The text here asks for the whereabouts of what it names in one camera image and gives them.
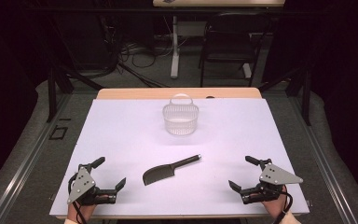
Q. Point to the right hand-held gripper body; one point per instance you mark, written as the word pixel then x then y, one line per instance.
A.
pixel 276 176

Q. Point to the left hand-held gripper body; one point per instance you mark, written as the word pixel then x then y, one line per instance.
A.
pixel 81 183

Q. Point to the black plastic knife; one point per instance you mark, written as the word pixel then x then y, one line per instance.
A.
pixel 160 174

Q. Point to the clear plastic basket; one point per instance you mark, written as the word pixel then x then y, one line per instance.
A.
pixel 180 124

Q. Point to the person's left hand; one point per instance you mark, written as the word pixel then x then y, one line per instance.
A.
pixel 80 211

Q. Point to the person's right hand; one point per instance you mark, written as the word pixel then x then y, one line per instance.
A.
pixel 276 207

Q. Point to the white table mat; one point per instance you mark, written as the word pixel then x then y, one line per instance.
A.
pixel 199 146

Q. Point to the wooden table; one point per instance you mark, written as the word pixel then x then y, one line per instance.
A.
pixel 136 93

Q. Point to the black metal stand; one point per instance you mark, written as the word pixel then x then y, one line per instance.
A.
pixel 306 99
pixel 52 93

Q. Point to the white desk leg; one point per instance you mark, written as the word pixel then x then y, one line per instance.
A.
pixel 247 71
pixel 175 53

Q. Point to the black folding chair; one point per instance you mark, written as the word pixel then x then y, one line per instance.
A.
pixel 230 43

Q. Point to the light wooden desk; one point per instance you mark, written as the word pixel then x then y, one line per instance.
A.
pixel 217 3

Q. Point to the metal floor rail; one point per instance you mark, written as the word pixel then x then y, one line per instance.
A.
pixel 21 168
pixel 326 174

